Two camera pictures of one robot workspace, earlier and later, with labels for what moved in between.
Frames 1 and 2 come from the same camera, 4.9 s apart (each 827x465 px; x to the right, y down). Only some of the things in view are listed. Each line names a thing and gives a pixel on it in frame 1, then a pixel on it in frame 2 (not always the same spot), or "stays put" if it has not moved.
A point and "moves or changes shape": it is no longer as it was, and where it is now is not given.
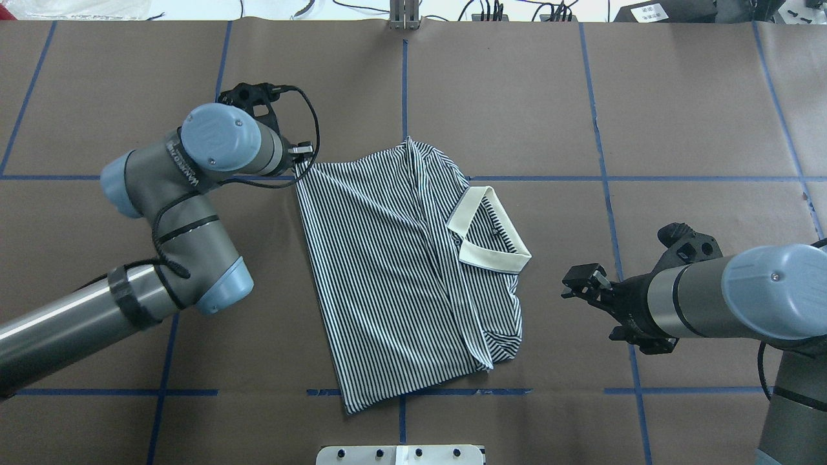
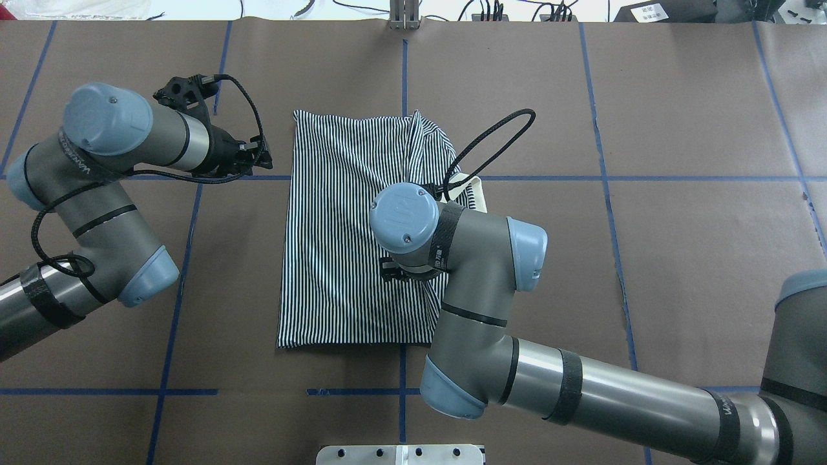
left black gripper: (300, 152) → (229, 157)
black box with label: (669, 11) stays put
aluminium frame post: (404, 15) stays put
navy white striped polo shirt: (418, 272) moves or changes shape
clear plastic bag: (79, 10) stays put
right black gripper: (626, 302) → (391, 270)
